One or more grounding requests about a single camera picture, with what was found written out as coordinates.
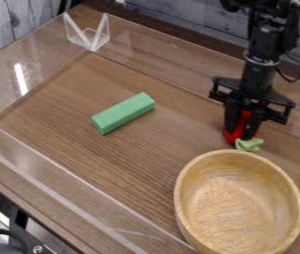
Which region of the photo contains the wooden oval bowl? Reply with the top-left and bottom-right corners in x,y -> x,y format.
174,150 -> 300,254

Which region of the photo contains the clear acrylic tray enclosure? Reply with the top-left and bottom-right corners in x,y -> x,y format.
0,12 -> 300,254

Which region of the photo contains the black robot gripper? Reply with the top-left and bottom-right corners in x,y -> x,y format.
209,76 -> 296,140

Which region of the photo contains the green rectangular foam block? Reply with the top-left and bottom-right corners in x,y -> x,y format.
91,92 -> 156,135

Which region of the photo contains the red plush strawberry green leaf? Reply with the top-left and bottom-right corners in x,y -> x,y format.
224,111 -> 264,152

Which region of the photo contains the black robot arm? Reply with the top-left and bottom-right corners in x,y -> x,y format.
210,0 -> 300,142

